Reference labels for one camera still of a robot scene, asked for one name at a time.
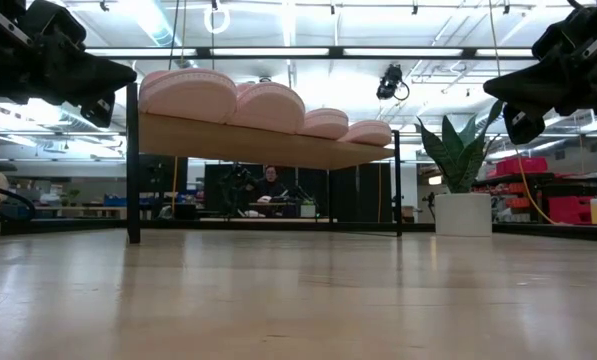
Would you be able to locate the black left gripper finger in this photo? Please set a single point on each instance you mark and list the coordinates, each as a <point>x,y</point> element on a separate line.
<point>88,62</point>
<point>88,87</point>

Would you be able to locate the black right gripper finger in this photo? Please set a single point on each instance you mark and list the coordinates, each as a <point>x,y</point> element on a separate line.
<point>533,77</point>
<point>533,99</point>

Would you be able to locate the pink rubber slide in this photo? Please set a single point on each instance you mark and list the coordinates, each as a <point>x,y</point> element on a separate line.
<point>325,125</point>
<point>268,107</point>
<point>188,95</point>
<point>368,134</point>

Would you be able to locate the red plastic bin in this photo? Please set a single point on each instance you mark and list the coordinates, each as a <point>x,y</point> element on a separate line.
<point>520,166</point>
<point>570,210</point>

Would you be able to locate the green artificial snake plant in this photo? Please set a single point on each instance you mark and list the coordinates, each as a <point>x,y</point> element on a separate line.
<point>458,155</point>

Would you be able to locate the white round plant pot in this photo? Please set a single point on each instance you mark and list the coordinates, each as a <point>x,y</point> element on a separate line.
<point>463,215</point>

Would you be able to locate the black partition panels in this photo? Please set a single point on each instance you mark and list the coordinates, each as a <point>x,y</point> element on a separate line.
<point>358,192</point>

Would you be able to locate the person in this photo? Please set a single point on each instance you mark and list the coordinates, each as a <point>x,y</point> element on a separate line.
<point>270,189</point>

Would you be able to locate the black overhead camera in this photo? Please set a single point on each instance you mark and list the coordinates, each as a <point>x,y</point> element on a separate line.
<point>389,82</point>

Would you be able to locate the wooden shelf with black frame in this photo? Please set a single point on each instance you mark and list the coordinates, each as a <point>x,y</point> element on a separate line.
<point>258,145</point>

